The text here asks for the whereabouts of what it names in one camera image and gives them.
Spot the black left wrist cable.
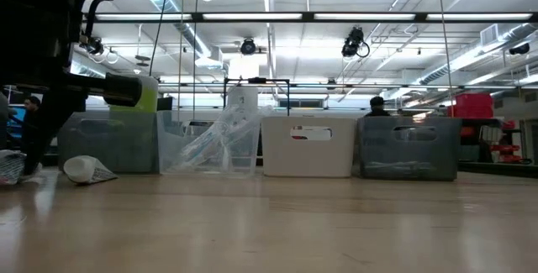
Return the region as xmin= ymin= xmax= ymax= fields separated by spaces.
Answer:
xmin=82 ymin=0 xmax=113 ymax=45

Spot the black aluminium rig frame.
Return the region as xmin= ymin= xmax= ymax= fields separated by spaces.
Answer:
xmin=456 ymin=161 xmax=538 ymax=178

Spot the thin hanging cord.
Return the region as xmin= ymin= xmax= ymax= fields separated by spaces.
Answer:
xmin=177 ymin=0 xmax=186 ymax=111
xmin=192 ymin=0 xmax=200 ymax=122
xmin=435 ymin=0 xmax=455 ymax=107

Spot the shelf rack with red bins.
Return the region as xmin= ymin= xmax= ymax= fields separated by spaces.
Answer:
xmin=460 ymin=117 xmax=538 ymax=165

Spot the white background cylinder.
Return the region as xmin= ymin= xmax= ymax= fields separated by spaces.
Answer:
xmin=226 ymin=86 xmax=260 ymax=114

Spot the black background stand frame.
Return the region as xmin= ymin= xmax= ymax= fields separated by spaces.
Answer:
xmin=222 ymin=77 xmax=292 ymax=118

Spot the small black box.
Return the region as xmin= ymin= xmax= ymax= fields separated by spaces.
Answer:
xmin=156 ymin=96 xmax=174 ymax=113

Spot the teal white bagged toothbrush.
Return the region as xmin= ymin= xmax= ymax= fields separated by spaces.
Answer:
xmin=208 ymin=112 xmax=265 ymax=160

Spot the smoked grey plastic bin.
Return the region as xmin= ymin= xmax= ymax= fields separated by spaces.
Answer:
xmin=356 ymin=115 xmax=462 ymax=181
xmin=57 ymin=108 xmax=160 ymax=175

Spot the white bottle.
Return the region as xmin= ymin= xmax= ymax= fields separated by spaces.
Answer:
xmin=62 ymin=155 xmax=119 ymax=186

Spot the clear plastic bin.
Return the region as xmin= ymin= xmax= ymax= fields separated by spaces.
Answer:
xmin=156 ymin=108 xmax=264 ymax=176

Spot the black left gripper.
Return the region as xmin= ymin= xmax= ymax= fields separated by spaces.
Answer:
xmin=0 ymin=0 xmax=143 ymax=178

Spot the green white wipes canister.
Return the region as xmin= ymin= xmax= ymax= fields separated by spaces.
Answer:
xmin=109 ymin=74 xmax=160 ymax=113

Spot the white plastic bin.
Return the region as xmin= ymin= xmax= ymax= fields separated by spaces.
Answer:
xmin=260 ymin=116 xmax=358 ymax=179

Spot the black ceiling light bar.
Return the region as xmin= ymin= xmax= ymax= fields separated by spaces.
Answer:
xmin=83 ymin=11 xmax=538 ymax=24

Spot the silver air duct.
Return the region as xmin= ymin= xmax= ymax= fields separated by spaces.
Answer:
xmin=419 ymin=23 xmax=538 ymax=86
xmin=138 ymin=0 xmax=214 ymax=60

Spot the person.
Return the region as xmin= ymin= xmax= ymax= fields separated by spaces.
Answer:
xmin=363 ymin=95 xmax=393 ymax=118
xmin=23 ymin=95 xmax=44 ymax=152

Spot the red plastic storage bin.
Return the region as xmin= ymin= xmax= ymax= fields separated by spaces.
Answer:
xmin=446 ymin=92 xmax=495 ymax=119

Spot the black ceiling spotlight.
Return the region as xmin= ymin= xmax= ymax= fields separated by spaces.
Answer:
xmin=508 ymin=42 xmax=531 ymax=55
xmin=240 ymin=37 xmax=258 ymax=56
xmin=340 ymin=26 xmax=371 ymax=60
xmin=85 ymin=36 xmax=105 ymax=56

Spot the small white toothpaste tube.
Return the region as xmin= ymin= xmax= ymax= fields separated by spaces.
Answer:
xmin=0 ymin=150 xmax=43 ymax=186

